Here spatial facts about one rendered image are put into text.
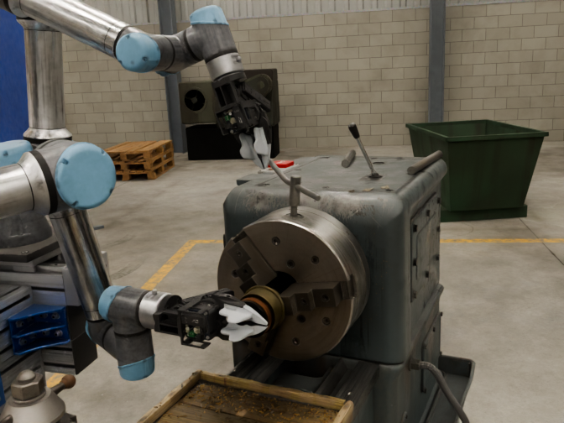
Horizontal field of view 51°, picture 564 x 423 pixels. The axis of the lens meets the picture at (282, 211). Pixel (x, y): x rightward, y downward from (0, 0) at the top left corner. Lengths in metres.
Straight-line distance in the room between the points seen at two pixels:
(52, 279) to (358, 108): 9.91
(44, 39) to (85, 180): 0.56
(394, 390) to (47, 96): 1.09
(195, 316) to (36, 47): 0.79
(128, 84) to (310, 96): 3.55
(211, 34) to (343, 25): 9.83
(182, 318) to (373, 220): 0.46
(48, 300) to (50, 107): 0.47
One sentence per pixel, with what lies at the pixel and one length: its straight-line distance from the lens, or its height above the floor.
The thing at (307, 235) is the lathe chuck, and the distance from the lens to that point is 1.18.
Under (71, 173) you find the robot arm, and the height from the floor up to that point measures 1.38.
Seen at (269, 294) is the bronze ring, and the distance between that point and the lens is 1.14.
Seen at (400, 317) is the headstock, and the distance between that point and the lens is 1.36.
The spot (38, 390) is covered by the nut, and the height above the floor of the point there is 1.16.
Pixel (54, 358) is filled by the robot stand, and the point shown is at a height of 0.89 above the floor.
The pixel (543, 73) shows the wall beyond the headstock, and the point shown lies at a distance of 11.48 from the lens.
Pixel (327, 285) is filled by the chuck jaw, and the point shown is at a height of 1.12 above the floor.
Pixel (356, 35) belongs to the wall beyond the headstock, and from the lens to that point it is 11.08.
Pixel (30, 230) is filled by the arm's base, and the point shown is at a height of 1.19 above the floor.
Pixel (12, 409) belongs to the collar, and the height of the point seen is 1.15.
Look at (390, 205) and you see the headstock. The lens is 1.29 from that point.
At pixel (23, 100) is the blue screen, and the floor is 1.32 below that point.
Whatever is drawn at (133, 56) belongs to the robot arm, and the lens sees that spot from 1.22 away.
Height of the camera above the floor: 1.54
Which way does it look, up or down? 14 degrees down
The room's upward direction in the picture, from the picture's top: 3 degrees counter-clockwise
